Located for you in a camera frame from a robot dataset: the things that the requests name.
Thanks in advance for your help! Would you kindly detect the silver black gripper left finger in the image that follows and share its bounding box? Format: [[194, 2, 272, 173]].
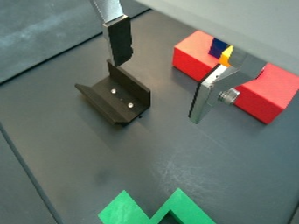
[[89, 0, 133, 67]]

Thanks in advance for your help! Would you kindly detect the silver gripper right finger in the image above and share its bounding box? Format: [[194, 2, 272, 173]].
[[188, 46, 266, 123]]

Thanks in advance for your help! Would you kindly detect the green stepped arch block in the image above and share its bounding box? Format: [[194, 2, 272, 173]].
[[97, 187, 217, 224]]

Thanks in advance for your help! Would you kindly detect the red base board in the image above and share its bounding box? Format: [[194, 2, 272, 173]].
[[172, 31, 299, 123]]

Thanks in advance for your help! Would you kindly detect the black angled fixture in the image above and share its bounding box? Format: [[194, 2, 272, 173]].
[[74, 60, 150, 126]]

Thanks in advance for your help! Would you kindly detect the yellow long bar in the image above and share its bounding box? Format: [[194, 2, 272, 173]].
[[218, 45, 233, 67]]

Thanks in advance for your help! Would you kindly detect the blue block left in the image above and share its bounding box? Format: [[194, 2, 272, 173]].
[[209, 38, 228, 59]]

